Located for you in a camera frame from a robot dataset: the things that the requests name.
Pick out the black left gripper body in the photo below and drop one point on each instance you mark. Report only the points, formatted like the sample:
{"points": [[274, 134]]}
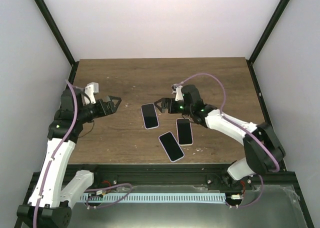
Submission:
{"points": [[102, 111]]}

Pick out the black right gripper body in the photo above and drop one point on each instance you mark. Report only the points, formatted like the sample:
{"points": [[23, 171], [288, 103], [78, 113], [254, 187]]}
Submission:
{"points": [[174, 109]]}

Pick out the light blue phone case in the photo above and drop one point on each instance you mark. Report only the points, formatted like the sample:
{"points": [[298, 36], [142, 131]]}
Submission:
{"points": [[150, 128]]}

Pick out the beige phone case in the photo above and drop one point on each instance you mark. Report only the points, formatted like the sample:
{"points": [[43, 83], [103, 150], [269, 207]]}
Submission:
{"points": [[185, 144]]}

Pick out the lavender phone case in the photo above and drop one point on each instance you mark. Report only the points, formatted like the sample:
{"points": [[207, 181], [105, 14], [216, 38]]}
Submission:
{"points": [[175, 160]]}

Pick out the white-edged black smartphone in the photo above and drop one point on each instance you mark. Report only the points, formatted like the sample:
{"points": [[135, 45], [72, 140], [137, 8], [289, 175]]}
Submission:
{"points": [[171, 145]]}

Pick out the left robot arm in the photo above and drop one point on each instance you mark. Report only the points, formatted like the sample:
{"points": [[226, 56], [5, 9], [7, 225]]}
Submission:
{"points": [[50, 204]]}

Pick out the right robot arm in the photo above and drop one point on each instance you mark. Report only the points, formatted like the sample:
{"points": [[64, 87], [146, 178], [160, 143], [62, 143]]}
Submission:
{"points": [[263, 150]]}

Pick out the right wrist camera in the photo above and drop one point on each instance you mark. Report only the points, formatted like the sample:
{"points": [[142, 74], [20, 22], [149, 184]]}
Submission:
{"points": [[177, 90]]}

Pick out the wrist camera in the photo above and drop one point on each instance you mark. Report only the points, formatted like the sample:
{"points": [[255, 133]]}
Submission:
{"points": [[90, 91], [177, 90]]}

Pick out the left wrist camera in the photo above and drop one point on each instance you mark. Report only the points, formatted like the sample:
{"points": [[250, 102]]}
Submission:
{"points": [[90, 91]]}

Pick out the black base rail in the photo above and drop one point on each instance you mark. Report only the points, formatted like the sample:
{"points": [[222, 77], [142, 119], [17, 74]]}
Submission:
{"points": [[212, 176]]}

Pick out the light blue slotted cable duct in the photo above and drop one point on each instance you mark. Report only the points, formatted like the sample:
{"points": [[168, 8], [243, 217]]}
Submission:
{"points": [[206, 198]]}

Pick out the black frame post left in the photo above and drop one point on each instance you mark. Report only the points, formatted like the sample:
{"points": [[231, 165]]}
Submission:
{"points": [[43, 8]]}

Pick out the black frame post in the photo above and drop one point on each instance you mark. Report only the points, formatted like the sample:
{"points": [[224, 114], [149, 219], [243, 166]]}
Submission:
{"points": [[43, 8], [276, 15]]}

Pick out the black frame post right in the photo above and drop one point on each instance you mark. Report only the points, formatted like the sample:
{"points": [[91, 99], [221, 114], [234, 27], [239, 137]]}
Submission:
{"points": [[276, 15]]}

